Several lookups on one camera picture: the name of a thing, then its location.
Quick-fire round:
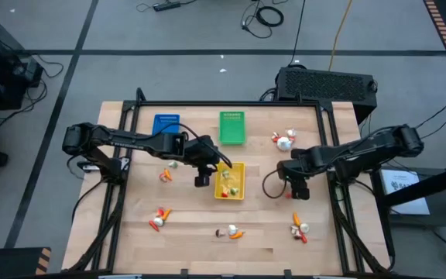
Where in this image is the black power strip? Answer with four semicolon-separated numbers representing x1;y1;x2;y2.
152;1;182;12

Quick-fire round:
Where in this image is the black metal stand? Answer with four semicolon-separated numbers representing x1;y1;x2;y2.
369;160;446;257

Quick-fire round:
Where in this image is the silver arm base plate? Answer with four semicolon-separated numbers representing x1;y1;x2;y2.
77;159;106;174

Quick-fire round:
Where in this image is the black computer tower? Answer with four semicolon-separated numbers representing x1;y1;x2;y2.
275;66;379;125

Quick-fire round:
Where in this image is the large white garlic bulb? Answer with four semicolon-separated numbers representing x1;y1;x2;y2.
276;136;293;153

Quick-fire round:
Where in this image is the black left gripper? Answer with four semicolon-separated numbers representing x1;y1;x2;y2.
186;134;221;188

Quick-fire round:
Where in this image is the white paper sheet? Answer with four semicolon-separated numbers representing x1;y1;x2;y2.
379;169;431;216

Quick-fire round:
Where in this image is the hazard-striped black case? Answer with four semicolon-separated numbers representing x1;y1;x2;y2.
0;246;53;279

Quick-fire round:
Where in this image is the yellow plastic basket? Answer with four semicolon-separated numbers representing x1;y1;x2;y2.
214;160;246;202

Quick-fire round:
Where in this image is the black metal table frame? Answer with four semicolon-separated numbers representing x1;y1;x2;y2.
62;88;396;276

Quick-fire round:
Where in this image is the blue plastic basket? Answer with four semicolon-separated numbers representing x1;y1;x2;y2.
152;113;181;136

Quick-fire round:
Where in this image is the green plastic basket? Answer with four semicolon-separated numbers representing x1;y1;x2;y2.
218;110;246;146

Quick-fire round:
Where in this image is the coiled black cable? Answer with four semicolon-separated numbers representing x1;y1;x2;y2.
241;0;285;40

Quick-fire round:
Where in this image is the yellow floor cable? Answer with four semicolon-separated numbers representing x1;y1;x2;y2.
328;0;354;71

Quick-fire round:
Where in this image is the long black floor cable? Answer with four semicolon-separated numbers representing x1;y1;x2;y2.
287;0;307;66

